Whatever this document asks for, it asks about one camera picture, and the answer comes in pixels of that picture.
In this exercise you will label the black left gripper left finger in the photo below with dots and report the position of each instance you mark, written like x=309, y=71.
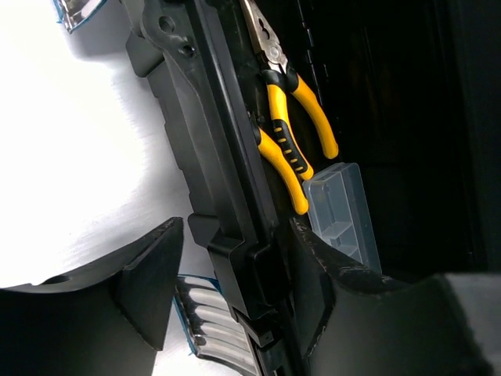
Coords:
x=108, y=317

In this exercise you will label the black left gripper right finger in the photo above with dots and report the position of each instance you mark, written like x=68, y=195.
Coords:
x=355, y=321

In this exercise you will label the black plastic toolbox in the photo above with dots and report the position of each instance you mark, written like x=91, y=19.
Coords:
x=412, y=92

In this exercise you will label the yellow handled long nose pliers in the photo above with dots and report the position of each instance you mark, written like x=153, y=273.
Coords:
x=282, y=79

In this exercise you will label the clear plastic parts box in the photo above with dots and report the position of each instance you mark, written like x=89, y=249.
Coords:
x=339, y=213

